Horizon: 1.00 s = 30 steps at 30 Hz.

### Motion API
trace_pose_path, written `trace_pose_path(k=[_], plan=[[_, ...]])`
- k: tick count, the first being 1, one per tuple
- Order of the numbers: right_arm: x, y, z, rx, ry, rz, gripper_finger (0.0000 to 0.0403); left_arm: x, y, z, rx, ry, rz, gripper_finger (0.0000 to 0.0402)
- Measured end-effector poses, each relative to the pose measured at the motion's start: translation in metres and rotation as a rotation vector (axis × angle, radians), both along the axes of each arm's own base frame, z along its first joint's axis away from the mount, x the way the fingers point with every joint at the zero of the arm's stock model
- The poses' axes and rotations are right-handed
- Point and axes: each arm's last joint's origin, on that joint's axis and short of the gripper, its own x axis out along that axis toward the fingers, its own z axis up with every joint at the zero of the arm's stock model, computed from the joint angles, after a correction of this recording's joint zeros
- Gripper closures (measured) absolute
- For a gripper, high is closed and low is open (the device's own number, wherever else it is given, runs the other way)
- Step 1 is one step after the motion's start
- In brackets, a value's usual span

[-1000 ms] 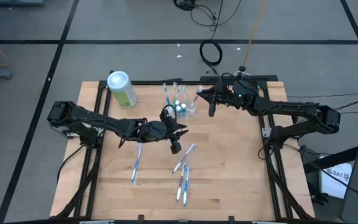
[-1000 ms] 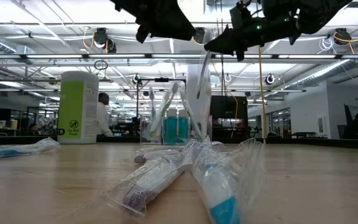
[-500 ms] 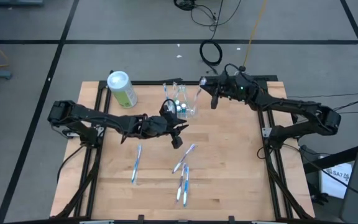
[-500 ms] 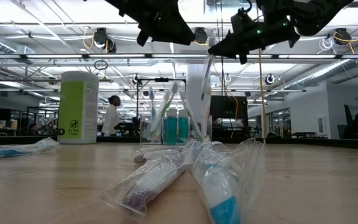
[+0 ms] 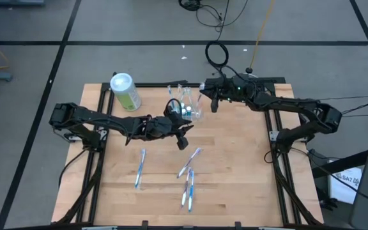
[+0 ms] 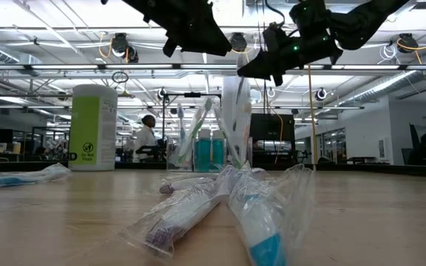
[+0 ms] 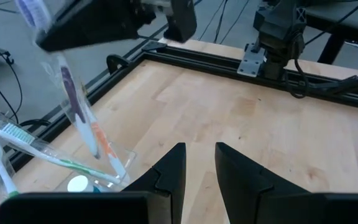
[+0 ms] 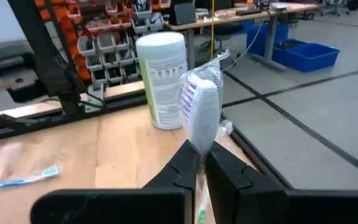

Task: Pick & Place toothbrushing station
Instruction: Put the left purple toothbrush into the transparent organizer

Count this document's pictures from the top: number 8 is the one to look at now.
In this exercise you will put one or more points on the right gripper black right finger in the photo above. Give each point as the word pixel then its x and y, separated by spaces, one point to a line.
pixel 244 196

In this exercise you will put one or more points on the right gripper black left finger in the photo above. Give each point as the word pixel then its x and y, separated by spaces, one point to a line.
pixel 166 193

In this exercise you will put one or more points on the dark purple toothbrush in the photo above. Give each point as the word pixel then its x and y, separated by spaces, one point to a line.
pixel 202 115

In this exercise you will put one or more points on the blue white toothbrush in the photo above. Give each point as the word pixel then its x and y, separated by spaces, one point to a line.
pixel 17 180

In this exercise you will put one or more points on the green white wipes canister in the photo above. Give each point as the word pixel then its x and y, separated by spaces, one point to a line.
pixel 163 77

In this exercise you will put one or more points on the blue plastic bin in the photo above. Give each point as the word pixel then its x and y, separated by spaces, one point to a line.
pixel 259 37
pixel 312 57

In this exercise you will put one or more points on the orange grey parts bin rack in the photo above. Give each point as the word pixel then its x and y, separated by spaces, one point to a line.
pixel 104 46

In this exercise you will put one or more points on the black office chair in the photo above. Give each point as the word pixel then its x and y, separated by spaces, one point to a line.
pixel 225 30

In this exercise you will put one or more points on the wooden office desk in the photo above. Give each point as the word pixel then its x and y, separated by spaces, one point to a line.
pixel 228 17

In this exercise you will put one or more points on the black aluminium table frame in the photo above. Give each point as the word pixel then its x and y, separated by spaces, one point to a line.
pixel 123 102

